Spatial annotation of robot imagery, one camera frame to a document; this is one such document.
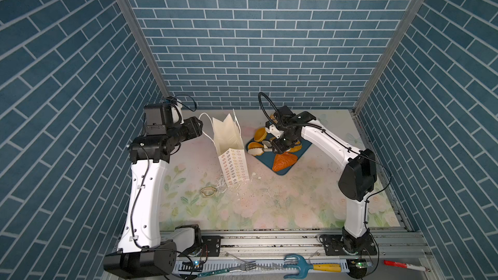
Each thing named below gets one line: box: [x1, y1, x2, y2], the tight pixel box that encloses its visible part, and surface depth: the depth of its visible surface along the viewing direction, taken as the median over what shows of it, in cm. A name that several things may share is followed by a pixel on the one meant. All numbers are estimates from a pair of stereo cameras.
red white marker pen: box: [383, 259, 431, 273], surface depth 71 cm
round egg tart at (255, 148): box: [247, 141, 265, 157], surface depth 95 cm
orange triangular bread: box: [271, 151, 299, 172], surface depth 96 cm
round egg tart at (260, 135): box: [254, 127, 268, 143], surface depth 104 cm
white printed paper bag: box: [199, 110, 251, 188], surface depth 82 cm
